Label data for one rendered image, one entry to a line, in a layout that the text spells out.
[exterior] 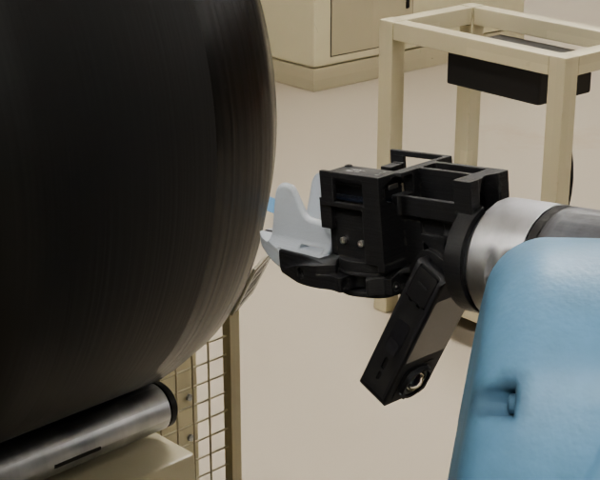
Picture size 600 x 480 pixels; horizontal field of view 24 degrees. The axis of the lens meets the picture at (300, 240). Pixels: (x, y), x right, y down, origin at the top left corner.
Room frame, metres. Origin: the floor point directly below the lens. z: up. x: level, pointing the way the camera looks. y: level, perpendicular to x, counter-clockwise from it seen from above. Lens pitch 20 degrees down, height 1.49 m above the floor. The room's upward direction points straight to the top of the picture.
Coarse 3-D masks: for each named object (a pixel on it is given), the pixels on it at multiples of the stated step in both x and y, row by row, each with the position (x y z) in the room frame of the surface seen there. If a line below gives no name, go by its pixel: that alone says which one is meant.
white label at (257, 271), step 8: (264, 256) 1.10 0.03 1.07; (264, 264) 1.10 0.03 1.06; (256, 272) 1.09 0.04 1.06; (248, 280) 1.08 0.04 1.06; (256, 280) 1.11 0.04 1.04; (248, 288) 1.09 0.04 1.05; (240, 296) 1.09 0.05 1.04; (248, 296) 1.12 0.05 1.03; (240, 304) 1.10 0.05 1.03; (232, 312) 1.10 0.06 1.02
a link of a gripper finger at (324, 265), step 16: (288, 256) 0.87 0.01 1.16; (304, 256) 0.86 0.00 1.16; (336, 256) 0.85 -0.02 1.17; (288, 272) 0.87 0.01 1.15; (304, 272) 0.84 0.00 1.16; (320, 272) 0.83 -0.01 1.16; (336, 272) 0.83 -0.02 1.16; (320, 288) 0.83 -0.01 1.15; (336, 288) 0.82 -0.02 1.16; (352, 288) 0.83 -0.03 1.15
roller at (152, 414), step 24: (96, 408) 1.11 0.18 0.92; (120, 408) 1.12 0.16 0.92; (144, 408) 1.13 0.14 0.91; (168, 408) 1.14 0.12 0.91; (48, 432) 1.07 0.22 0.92; (72, 432) 1.08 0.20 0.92; (96, 432) 1.09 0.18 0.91; (120, 432) 1.10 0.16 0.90; (144, 432) 1.12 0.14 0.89; (0, 456) 1.03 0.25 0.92; (24, 456) 1.04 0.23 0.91; (48, 456) 1.05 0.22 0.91; (72, 456) 1.07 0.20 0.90; (96, 456) 1.09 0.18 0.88
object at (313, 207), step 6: (318, 174) 0.92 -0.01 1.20; (312, 180) 0.92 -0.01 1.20; (318, 180) 0.92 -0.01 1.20; (312, 186) 0.92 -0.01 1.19; (318, 186) 0.92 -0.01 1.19; (312, 192) 0.92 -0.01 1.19; (318, 192) 0.92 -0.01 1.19; (312, 198) 0.92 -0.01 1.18; (318, 198) 0.92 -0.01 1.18; (312, 204) 0.92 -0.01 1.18; (318, 204) 0.92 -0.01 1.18; (312, 210) 0.92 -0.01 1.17; (318, 210) 0.92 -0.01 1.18; (312, 216) 0.92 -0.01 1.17; (318, 216) 0.92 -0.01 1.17
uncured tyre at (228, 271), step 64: (0, 0) 0.92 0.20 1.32; (64, 0) 0.95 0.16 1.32; (128, 0) 0.98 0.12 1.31; (192, 0) 1.02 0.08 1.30; (256, 0) 1.09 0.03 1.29; (0, 64) 0.91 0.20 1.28; (64, 64) 0.93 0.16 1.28; (128, 64) 0.96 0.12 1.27; (192, 64) 1.00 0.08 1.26; (256, 64) 1.05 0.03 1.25; (0, 128) 0.90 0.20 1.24; (64, 128) 0.91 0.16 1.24; (128, 128) 0.95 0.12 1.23; (192, 128) 0.99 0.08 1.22; (256, 128) 1.04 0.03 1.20; (0, 192) 0.90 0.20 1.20; (64, 192) 0.91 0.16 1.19; (128, 192) 0.95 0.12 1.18; (192, 192) 0.99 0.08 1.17; (256, 192) 1.04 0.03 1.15; (0, 256) 0.90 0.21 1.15; (64, 256) 0.91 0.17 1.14; (128, 256) 0.95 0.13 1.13; (192, 256) 1.00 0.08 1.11; (0, 320) 0.91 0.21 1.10; (64, 320) 0.92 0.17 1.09; (128, 320) 0.97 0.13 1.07; (192, 320) 1.04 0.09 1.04; (0, 384) 0.93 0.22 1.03; (64, 384) 0.97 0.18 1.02; (128, 384) 1.05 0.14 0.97
